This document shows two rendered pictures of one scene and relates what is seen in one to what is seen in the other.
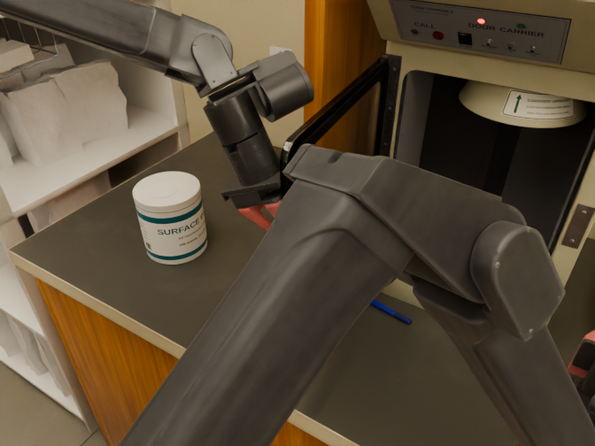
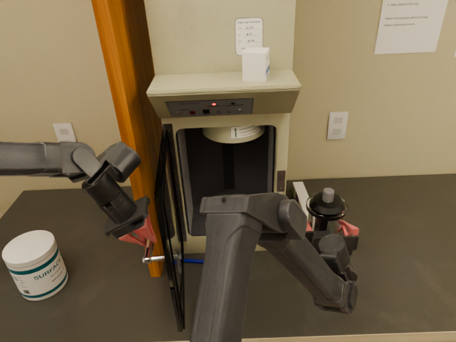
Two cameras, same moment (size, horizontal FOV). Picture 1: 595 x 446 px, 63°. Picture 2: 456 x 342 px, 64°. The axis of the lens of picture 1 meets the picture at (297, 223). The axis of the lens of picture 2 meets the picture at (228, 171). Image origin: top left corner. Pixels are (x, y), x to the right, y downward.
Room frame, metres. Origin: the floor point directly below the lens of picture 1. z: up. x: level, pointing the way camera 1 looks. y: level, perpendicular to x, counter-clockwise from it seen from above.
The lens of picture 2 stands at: (-0.11, 0.17, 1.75)
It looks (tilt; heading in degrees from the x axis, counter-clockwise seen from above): 32 degrees down; 329
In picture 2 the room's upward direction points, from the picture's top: 3 degrees counter-clockwise
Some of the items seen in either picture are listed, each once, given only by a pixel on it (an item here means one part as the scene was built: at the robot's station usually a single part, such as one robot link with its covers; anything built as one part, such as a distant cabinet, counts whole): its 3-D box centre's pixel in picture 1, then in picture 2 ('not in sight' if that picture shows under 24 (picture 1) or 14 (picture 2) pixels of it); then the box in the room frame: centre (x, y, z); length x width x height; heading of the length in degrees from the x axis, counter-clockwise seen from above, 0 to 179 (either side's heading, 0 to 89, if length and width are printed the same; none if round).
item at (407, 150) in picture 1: (490, 165); (228, 163); (0.71, -0.32, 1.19); 0.26 x 0.24 x 0.35; 58
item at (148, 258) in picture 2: not in sight; (157, 247); (0.49, 0.00, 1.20); 0.10 x 0.05 x 0.03; 153
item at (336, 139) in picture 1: (336, 229); (172, 227); (0.54, -0.05, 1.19); 0.30 x 0.01 x 0.40; 153
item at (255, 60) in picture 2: not in sight; (256, 64); (0.52, -0.29, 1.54); 0.05 x 0.05 x 0.06; 43
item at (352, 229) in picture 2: not in sight; (340, 232); (0.36, -0.45, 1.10); 0.09 x 0.07 x 0.07; 148
